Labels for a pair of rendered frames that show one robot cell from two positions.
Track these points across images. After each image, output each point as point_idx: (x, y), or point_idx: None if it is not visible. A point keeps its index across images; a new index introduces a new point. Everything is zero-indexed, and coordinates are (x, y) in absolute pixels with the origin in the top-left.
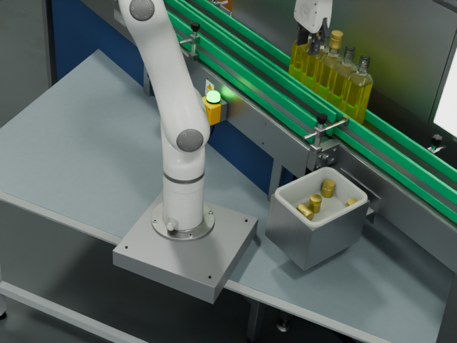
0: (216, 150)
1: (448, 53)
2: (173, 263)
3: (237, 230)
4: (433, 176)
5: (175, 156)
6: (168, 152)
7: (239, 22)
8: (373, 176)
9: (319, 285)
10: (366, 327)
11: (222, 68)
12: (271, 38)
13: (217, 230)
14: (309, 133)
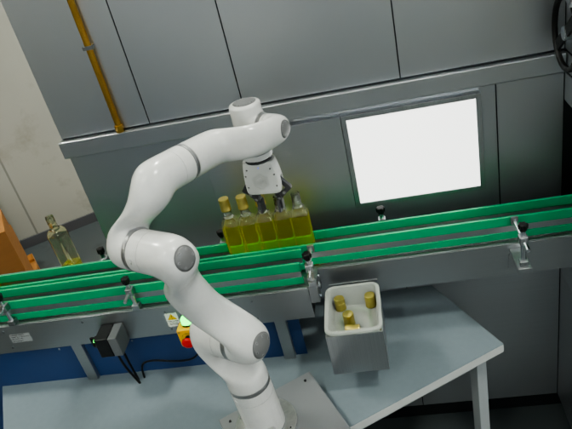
0: (204, 363)
1: (345, 148)
2: None
3: (309, 391)
4: (408, 230)
5: (243, 374)
6: (233, 376)
7: None
8: (361, 268)
9: (394, 372)
10: (454, 366)
11: None
12: None
13: (299, 405)
14: (296, 277)
